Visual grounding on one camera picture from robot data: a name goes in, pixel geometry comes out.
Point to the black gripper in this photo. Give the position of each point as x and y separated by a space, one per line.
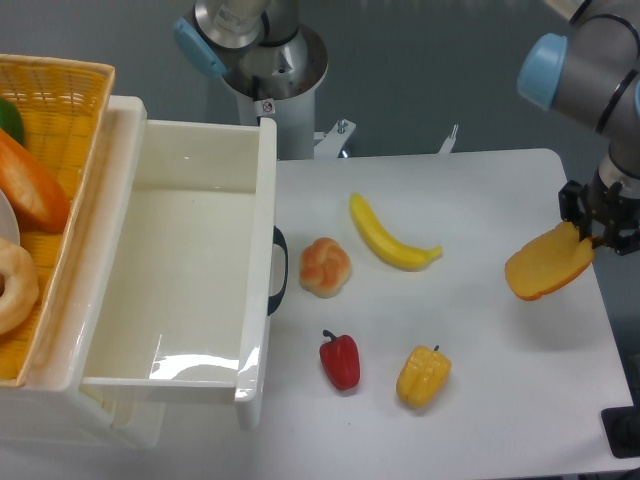
596 203

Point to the orange bread slice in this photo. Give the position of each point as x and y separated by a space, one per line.
548 262

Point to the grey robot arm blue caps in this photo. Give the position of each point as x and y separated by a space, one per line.
591 77

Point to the knotted bread roll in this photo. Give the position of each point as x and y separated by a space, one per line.
324 267

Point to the open white upper drawer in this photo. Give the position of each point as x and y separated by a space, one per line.
184 318

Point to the white drawer cabinet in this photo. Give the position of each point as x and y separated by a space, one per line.
56 404

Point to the black device at table edge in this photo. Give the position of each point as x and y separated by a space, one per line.
622 430

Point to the yellow banana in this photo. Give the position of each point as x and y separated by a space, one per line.
382 243

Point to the yellow bell pepper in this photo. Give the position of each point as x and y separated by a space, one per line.
423 375

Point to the red bell pepper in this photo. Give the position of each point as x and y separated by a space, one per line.
339 357

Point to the yellow woven basket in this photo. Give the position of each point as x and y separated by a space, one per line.
62 103

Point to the orange baguette loaf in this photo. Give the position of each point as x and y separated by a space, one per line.
32 190

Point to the beige bagel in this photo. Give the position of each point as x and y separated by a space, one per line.
21 288

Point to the white plate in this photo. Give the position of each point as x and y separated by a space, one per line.
9 229

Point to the green pepper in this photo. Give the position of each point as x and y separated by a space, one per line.
11 121

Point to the white metal table bracket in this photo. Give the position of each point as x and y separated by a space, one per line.
336 143

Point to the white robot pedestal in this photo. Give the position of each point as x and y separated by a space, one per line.
280 83

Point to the black drawer handle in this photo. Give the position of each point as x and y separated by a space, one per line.
280 263

